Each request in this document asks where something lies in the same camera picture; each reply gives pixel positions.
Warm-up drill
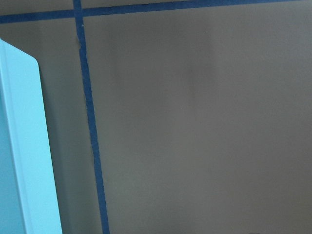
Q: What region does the light blue plastic bin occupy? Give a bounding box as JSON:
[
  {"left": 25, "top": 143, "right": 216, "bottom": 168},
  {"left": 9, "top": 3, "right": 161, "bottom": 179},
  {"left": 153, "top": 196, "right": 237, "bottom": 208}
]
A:
[{"left": 0, "top": 41, "right": 62, "bottom": 234}]

